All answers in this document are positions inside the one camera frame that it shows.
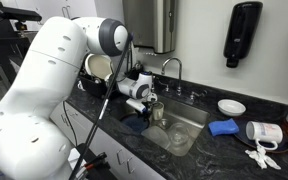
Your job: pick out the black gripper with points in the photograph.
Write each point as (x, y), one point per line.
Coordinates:
(144, 112)

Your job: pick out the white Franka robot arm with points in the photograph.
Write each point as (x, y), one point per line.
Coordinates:
(44, 83)

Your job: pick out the sink drain strainer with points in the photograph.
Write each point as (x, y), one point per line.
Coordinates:
(164, 124)

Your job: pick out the stainless steel sink basin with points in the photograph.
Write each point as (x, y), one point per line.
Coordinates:
(190, 116)

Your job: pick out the dark blue round plate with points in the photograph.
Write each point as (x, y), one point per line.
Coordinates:
(134, 124)

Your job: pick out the clear glass cup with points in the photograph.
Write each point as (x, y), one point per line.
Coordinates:
(158, 111)

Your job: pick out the clear glass bowl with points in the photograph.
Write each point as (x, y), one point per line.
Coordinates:
(179, 133)

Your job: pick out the grey base cabinet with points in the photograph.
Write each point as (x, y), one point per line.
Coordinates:
(109, 141)

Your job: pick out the chrome gooseneck faucet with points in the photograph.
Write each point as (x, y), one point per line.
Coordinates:
(179, 71)

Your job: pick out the black dish rack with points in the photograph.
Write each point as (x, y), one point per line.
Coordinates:
(92, 87)

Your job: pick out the black orange clamp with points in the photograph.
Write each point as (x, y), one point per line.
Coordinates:
(95, 160)

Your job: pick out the large cream plate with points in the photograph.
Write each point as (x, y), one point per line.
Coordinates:
(98, 66)

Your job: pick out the blue sponge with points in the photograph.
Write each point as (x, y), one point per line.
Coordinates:
(223, 127)

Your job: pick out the white paper sheet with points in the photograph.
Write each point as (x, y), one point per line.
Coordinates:
(74, 159)

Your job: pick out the small white bowl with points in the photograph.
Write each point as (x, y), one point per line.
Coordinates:
(231, 107)

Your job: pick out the steel paper towel dispenser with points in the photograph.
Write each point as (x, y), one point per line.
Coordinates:
(150, 23)

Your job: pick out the dark plate under mug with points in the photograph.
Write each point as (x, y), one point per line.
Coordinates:
(244, 140)

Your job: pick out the white printed mug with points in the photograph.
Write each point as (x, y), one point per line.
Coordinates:
(265, 132)

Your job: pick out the crumpled white wrapper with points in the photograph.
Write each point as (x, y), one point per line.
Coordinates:
(260, 158)

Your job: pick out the black equipment stand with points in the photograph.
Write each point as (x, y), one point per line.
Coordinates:
(17, 14)

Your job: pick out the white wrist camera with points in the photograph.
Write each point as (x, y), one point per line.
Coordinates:
(135, 104)

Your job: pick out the white wall cabinet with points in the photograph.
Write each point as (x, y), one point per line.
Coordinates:
(80, 8)

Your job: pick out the black wall soap dispenser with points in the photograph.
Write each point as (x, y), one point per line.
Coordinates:
(242, 30)

